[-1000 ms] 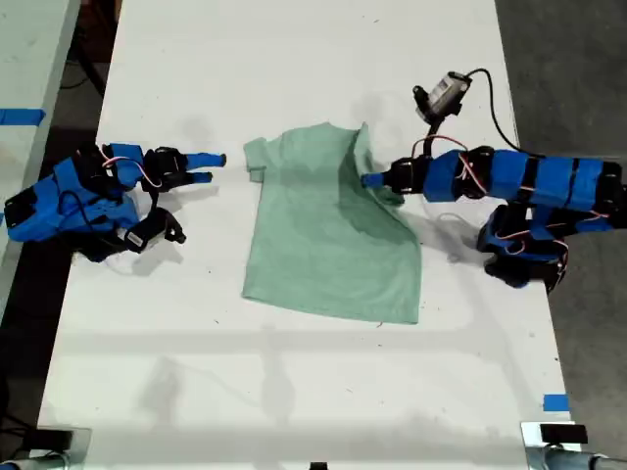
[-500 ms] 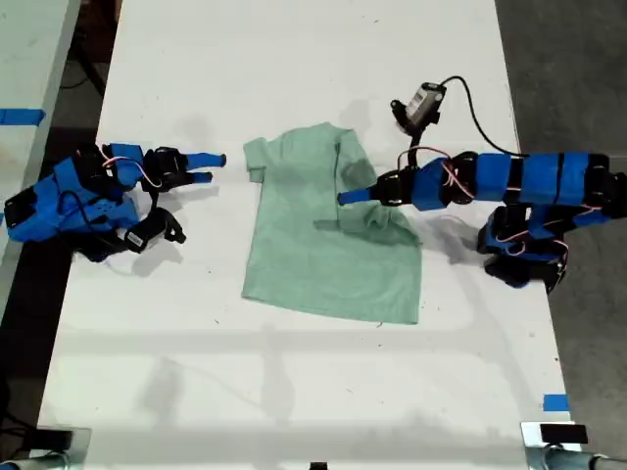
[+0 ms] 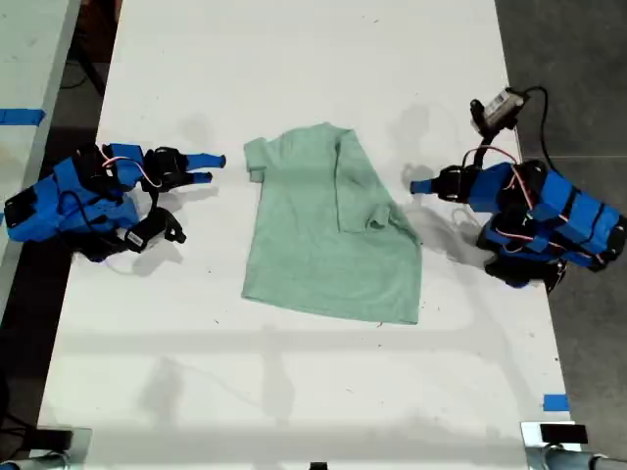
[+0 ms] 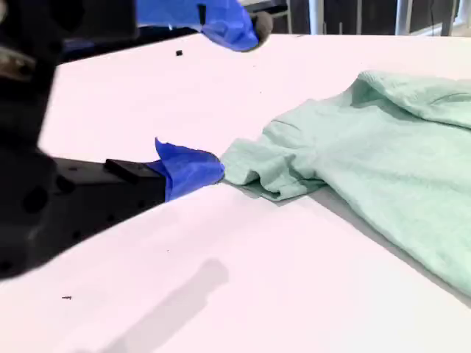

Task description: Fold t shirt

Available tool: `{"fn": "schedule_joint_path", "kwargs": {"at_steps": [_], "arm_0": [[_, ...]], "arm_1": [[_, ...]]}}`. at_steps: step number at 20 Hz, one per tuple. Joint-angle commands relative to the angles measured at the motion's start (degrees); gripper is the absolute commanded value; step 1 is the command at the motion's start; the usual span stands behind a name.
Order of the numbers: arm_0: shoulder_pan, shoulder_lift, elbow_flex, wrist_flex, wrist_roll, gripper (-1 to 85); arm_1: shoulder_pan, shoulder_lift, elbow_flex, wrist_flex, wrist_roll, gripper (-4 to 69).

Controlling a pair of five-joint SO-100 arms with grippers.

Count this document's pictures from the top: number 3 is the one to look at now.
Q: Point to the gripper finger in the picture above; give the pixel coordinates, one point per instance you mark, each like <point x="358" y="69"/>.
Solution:
<point x="196" y="177"/>
<point x="203" y="160"/>
<point x="431" y="182"/>
<point x="431" y="190"/>

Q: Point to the pale green T-shirt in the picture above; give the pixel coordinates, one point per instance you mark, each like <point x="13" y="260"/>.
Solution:
<point x="303" y="235"/>

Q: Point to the blue and black arm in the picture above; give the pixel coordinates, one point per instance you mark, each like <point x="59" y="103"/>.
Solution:
<point x="59" y="205"/>
<point x="578" y="215"/>

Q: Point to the long blue tape strip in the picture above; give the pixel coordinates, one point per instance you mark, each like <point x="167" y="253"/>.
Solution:
<point x="19" y="116"/>

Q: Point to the pale side table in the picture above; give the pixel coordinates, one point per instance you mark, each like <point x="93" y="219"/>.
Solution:
<point x="29" y="49"/>

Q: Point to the short blue tape strip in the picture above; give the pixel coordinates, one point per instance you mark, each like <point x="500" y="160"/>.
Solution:
<point x="556" y="402"/>

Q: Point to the small black box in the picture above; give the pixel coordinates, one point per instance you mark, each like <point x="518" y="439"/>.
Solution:
<point x="54" y="438"/>
<point x="563" y="434"/>

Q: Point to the curved black camera stalk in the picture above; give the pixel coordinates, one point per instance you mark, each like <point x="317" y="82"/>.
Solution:
<point x="485" y="144"/>

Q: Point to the short black camera stalk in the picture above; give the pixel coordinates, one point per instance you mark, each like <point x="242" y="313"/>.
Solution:
<point x="171" y="224"/>

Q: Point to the grey and black camera box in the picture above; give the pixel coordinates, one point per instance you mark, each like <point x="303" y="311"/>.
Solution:
<point x="504" y="102"/>

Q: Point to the metal table corner bracket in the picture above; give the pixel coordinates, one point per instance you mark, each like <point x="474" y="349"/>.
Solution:
<point x="81" y="453"/>
<point x="531" y="448"/>

